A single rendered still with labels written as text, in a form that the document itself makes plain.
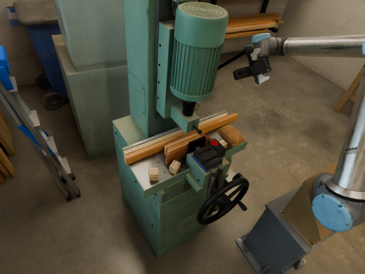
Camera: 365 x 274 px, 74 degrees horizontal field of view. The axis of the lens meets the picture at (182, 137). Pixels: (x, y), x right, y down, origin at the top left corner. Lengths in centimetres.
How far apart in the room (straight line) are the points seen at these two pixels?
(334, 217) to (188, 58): 79
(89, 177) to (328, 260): 196
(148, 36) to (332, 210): 97
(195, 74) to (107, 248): 139
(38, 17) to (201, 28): 189
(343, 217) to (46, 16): 245
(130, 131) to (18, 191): 122
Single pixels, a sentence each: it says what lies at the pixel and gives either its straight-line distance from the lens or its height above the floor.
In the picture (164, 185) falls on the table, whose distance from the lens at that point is 107.
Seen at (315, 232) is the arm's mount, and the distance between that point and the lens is 143.
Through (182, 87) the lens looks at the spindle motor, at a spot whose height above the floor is 125.
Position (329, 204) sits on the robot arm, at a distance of 109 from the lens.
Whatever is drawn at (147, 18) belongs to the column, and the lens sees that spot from 101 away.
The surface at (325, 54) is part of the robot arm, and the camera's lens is 128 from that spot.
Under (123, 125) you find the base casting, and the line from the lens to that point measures 143.
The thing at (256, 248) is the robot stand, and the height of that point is 13.
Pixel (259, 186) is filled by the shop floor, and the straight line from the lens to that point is 232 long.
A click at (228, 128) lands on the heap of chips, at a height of 94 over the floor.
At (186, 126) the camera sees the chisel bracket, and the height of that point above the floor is 104.
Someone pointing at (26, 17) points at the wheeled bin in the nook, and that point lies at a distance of 253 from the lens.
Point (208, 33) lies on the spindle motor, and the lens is 83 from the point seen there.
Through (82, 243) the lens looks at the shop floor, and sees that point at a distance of 195.
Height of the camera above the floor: 175
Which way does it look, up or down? 44 degrees down
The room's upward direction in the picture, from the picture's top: 8 degrees clockwise
